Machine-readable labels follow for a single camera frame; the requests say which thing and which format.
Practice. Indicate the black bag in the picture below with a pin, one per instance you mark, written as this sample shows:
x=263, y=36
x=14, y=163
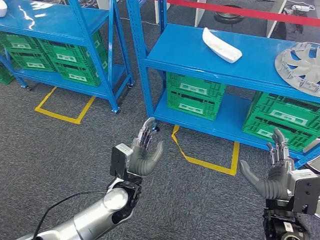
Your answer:
x=282, y=30

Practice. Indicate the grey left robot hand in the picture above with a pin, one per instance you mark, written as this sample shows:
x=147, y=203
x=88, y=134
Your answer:
x=141, y=162

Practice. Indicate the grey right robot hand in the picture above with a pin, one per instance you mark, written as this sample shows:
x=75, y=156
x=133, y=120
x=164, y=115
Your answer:
x=275, y=185

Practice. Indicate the white power strip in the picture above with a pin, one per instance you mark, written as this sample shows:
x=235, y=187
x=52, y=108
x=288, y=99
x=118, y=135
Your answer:
x=301, y=7

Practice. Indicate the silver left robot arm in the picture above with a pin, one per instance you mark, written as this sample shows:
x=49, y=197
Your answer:
x=95, y=215

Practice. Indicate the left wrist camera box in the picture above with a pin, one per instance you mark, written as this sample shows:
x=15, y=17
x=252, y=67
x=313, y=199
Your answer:
x=118, y=162

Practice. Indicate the black round stool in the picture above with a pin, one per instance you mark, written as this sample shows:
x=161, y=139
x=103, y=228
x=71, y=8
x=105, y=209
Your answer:
x=229, y=15

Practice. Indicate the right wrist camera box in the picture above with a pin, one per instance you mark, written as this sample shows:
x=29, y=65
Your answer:
x=307, y=192

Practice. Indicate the blue metal shelf rack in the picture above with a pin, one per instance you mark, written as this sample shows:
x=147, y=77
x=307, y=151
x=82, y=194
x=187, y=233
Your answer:
x=57, y=23
x=189, y=49

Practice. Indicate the white rounded plastic part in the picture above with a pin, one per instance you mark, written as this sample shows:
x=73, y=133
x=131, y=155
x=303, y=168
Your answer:
x=2, y=8

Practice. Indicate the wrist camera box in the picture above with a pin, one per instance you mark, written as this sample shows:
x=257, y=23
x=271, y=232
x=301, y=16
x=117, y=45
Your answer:
x=307, y=192
x=118, y=162

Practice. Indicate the silver wheel hubcap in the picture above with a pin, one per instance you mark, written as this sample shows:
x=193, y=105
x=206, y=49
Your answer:
x=300, y=71

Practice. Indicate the red barrier belt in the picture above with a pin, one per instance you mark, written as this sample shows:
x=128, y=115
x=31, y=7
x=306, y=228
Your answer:
x=237, y=11

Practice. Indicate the white curved plastic part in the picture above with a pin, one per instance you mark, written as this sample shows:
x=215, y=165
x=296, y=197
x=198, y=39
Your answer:
x=221, y=48

